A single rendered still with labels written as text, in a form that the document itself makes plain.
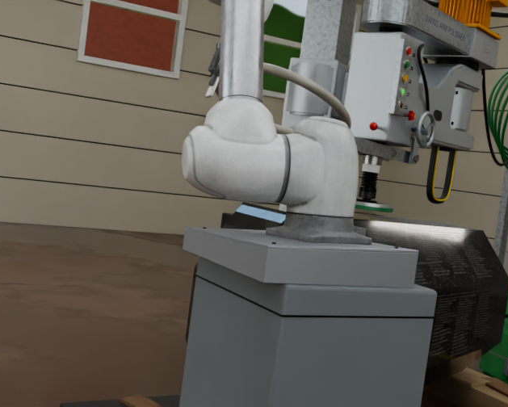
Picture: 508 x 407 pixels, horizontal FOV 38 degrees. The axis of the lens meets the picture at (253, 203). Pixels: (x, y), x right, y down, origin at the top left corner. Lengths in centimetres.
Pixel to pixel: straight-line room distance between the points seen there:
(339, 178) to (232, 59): 36
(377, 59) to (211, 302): 151
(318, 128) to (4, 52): 699
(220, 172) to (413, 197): 854
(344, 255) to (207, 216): 780
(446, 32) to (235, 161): 184
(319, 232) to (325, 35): 219
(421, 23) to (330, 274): 171
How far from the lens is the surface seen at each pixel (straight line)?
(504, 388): 325
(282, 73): 222
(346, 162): 162
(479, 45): 352
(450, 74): 333
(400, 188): 1024
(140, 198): 888
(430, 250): 286
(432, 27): 311
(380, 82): 290
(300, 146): 159
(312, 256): 145
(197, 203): 919
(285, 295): 142
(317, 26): 372
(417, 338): 165
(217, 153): 154
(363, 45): 297
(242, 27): 169
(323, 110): 357
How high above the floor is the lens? 103
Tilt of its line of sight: 3 degrees down
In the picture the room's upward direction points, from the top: 8 degrees clockwise
